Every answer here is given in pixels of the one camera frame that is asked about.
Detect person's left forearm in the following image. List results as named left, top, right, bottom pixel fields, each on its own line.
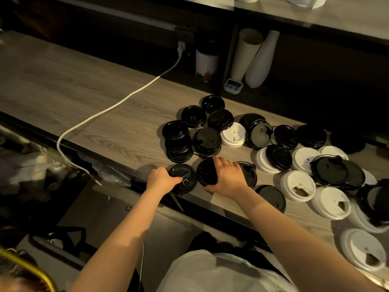
left=68, top=190, right=166, bottom=292

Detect white paper towel roll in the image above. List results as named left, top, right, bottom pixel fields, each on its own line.
left=285, top=0, right=329, bottom=9

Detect white cup sleeves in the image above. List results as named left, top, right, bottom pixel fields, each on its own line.
left=244, top=29, right=280, bottom=88

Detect person's right hand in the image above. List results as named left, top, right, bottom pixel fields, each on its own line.
left=205, top=156, right=248, bottom=200

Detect black flap cup lid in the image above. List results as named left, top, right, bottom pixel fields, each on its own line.
left=168, top=163, right=197, bottom=194

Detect person's left hand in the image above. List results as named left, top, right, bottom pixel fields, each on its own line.
left=145, top=166, right=183, bottom=198

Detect person's right forearm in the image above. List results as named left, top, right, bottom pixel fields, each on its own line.
left=232, top=185, right=383, bottom=292

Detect black smooth cup lid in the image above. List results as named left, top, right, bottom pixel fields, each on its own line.
left=196, top=158, right=219, bottom=187

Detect small white digital timer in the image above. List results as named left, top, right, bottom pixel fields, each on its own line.
left=223, top=78, right=244, bottom=94

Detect white canister with black lid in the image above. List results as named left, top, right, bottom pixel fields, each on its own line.
left=195, top=39, right=220, bottom=84

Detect pile of black cup lids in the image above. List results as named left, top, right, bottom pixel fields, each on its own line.
left=161, top=94, right=389, bottom=224

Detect white power cable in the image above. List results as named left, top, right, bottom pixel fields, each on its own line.
left=56, top=41, right=186, bottom=203

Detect person's white shirt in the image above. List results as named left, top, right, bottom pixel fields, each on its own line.
left=156, top=249, right=298, bottom=292

